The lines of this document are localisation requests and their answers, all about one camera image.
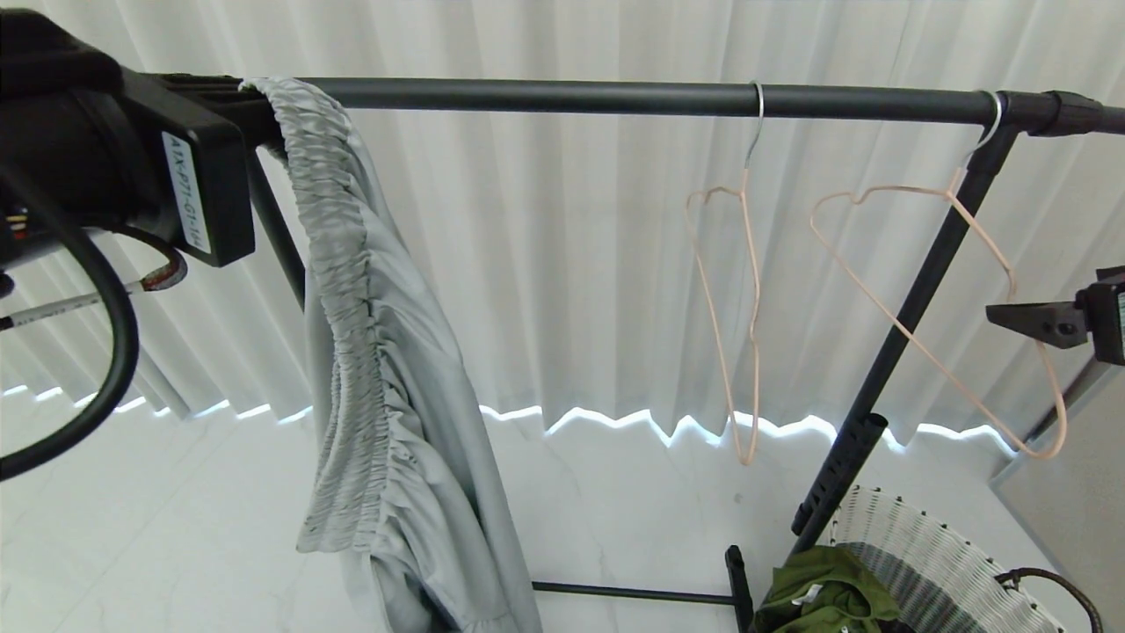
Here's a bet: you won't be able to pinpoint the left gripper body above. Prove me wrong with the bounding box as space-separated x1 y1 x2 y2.
0 9 257 267

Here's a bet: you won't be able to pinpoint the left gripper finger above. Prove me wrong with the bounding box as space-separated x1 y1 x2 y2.
167 73 284 150

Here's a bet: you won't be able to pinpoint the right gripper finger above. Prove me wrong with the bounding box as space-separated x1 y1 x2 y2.
986 299 1091 350

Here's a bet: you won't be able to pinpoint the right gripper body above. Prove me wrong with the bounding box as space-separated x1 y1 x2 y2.
1079 264 1125 366

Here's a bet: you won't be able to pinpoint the pink clothes hanger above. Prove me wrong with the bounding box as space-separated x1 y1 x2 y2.
809 91 1069 462
684 82 766 467

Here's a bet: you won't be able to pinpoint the green garment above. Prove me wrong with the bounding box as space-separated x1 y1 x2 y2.
751 545 902 633

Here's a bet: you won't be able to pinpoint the pale grey shorts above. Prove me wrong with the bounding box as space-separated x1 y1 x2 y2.
239 77 544 633

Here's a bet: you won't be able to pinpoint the white laundry basket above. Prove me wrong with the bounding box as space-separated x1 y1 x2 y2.
826 485 1104 633

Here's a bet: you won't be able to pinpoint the black clothes rack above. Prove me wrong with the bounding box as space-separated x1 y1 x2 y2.
246 77 1125 633

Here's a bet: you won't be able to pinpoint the white curtain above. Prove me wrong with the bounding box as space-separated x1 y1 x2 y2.
0 0 1125 458

